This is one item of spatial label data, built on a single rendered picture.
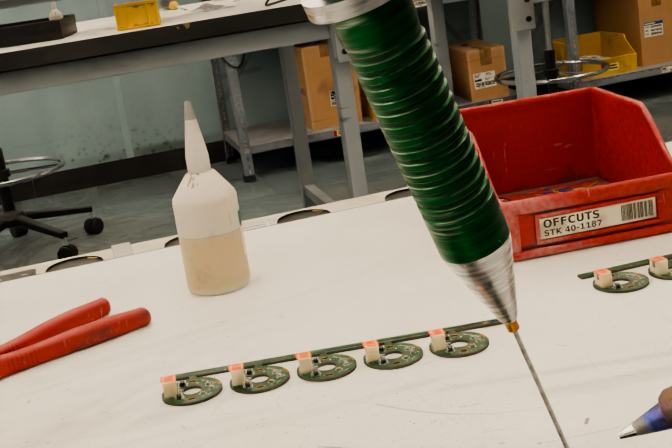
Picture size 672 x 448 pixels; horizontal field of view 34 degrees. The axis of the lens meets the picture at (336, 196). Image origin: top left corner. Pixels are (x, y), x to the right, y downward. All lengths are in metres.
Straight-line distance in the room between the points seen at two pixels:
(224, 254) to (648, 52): 4.37
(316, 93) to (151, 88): 0.73
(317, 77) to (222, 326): 3.81
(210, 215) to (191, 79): 4.10
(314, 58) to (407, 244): 3.72
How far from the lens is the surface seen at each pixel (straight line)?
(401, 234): 0.63
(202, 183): 0.57
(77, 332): 0.54
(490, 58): 4.51
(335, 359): 0.47
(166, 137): 4.68
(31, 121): 4.64
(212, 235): 0.57
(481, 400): 0.42
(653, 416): 0.20
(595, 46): 5.06
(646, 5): 4.86
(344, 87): 2.65
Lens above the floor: 0.93
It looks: 14 degrees down
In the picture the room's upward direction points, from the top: 8 degrees counter-clockwise
